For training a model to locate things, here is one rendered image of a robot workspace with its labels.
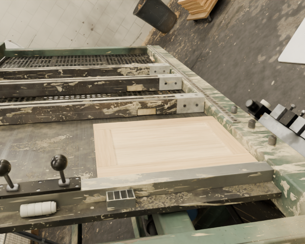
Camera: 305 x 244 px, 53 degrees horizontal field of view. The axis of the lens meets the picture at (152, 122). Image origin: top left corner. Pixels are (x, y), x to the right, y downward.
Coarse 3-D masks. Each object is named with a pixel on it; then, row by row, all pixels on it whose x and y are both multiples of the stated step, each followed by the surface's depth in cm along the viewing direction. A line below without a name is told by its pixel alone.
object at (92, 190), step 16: (112, 176) 82; (128, 176) 82; (144, 176) 82; (160, 176) 82; (176, 176) 82; (192, 176) 83; (208, 176) 83; (224, 176) 84; (240, 176) 85; (256, 176) 86; (272, 176) 87; (64, 192) 75; (80, 192) 76; (96, 192) 77; (144, 192) 80; (160, 192) 81; (176, 192) 82; (0, 208) 73; (16, 208) 74
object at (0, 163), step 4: (0, 160) 66; (4, 160) 66; (0, 164) 65; (4, 164) 65; (8, 164) 66; (0, 168) 65; (4, 168) 65; (8, 168) 66; (0, 172) 65; (4, 172) 65; (8, 172) 66; (0, 176) 66; (4, 176) 69; (8, 176) 70; (8, 180) 70; (8, 184) 72; (12, 184) 73; (16, 184) 74; (8, 188) 74; (12, 188) 74; (16, 188) 74
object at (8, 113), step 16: (128, 96) 132; (144, 96) 132; (160, 96) 133; (176, 96) 133; (192, 96) 133; (0, 112) 118; (16, 112) 119; (32, 112) 121; (48, 112) 122; (64, 112) 123; (80, 112) 125; (96, 112) 126; (112, 112) 127; (128, 112) 129; (160, 112) 132; (176, 112) 134; (192, 112) 135
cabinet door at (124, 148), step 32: (96, 128) 114; (128, 128) 115; (160, 128) 116; (192, 128) 117; (224, 128) 116; (96, 160) 93; (128, 160) 94; (160, 160) 95; (192, 160) 94; (224, 160) 95; (256, 160) 95
